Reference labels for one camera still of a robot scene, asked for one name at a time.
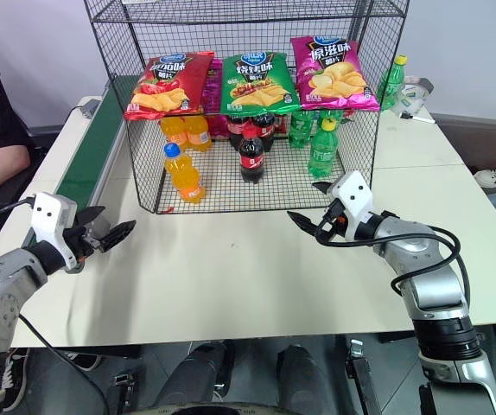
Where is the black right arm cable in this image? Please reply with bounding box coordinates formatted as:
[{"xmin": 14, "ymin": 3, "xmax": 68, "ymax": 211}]
[{"xmin": 321, "ymin": 223, "xmax": 473, "ymax": 304}]

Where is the green conveyor belt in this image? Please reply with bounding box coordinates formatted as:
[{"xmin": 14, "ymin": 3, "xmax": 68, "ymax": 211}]
[{"xmin": 53, "ymin": 74, "xmax": 139, "ymax": 209}]

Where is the purple potato chip bag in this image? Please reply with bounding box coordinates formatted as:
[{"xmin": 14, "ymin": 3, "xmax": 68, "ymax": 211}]
[{"xmin": 289, "ymin": 35, "xmax": 381, "ymax": 112}]

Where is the dark rounded shape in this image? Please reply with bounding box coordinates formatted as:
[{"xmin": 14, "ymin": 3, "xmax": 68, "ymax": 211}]
[
  {"xmin": 275, "ymin": 343, "xmax": 340, "ymax": 415},
  {"xmin": 160, "ymin": 341, "xmax": 237, "ymax": 415}
]

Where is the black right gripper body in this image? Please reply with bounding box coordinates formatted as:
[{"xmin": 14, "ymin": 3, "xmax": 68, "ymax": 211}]
[{"xmin": 315, "ymin": 201, "xmax": 347, "ymax": 244}]

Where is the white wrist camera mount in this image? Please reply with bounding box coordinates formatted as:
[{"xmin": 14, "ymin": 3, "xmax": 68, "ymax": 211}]
[
  {"xmin": 330, "ymin": 170, "xmax": 381, "ymax": 241},
  {"xmin": 29, "ymin": 193, "xmax": 80, "ymax": 272}
]

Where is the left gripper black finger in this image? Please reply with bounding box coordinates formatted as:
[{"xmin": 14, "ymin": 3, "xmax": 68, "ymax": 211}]
[
  {"xmin": 76, "ymin": 206, "xmax": 107, "ymax": 227},
  {"xmin": 100, "ymin": 220, "xmax": 138, "ymax": 253}
]

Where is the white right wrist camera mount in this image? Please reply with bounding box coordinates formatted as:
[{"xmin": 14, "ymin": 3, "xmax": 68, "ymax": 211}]
[{"xmin": 330, "ymin": 170, "xmax": 381, "ymax": 241}]

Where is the white tape roll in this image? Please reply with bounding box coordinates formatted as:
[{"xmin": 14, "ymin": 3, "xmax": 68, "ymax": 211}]
[{"xmin": 402, "ymin": 74, "xmax": 436, "ymax": 114}]

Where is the orange soda bottle blue cap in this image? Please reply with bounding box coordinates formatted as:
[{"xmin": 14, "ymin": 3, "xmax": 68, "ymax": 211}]
[{"xmin": 162, "ymin": 142, "xmax": 207, "ymax": 204}]

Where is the green soda bottle yellow cap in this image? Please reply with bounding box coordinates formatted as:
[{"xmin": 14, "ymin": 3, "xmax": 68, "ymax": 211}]
[
  {"xmin": 376, "ymin": 54, "xmax": 410, "ymax": 112},
  {"xmin": 308, "ymin": 118, "xmax": 341, "ymax": 181}
]

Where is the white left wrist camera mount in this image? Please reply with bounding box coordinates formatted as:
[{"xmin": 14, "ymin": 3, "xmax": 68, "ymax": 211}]
[{"xmin": 29, "ymin": 193, "xmax": 80, "ymax": 272}]

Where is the magenta snack bag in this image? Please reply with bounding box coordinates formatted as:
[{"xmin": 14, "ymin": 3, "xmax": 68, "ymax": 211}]
[{"xmin": 200, "ymin": 58, "xmax": 232, "ymax": 139}]

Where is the white marker pen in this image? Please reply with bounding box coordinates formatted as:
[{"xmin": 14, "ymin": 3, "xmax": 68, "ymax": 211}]
[{"xmin": 397, "ymin": 111, "xmax": 437, "ymax": 125}]

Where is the black metal stand frame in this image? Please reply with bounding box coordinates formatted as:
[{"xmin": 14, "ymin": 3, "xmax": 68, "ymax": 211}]
[
  {"xmin": 108, "ymin": 373, "xmax": 137, "ymax": 415},
  {"xmin": 345, "ymin": 338, "xmax": 381, "ymax": 415}
]

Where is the red potato chip bag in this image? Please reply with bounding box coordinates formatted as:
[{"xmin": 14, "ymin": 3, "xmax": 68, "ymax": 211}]
[{"xmin": 123, "ymin": 50, "xmax": 216, "ymax": 122}]

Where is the grey conveyor motor box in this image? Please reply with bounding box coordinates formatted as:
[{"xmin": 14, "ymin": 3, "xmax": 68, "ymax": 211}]
[{"xmin": 77, "ymin": 99, "xmax": 103, "ymax": 118}]

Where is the cola bottle red cap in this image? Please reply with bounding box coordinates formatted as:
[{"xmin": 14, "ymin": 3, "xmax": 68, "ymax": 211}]
[{"xmin": 236, "ymin": 128, "xmax": 270, "ymax": 185}]

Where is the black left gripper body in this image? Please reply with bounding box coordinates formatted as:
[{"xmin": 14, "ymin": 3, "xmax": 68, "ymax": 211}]
[{"xmin": 63, "ymin": 224, "xmax": 105, "ymax": 261}]

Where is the black wire mesh shelf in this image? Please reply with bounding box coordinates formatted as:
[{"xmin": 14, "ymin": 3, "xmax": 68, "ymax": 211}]
[{"xmin": 82, "ymin": 0, "xmax": 410, "ymax": 215}]

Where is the green potato chip bag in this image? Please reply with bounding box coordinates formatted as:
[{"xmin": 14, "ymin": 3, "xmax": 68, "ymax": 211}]
[{"xmin": 219, "ymin": 50, "xmax": 302, "ymax": 116}]

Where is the thin black floor cable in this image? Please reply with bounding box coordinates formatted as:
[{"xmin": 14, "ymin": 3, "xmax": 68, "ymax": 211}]
[{"xmin": 17, "ymin": 314, "xmax": 111, "ymax": 415}]

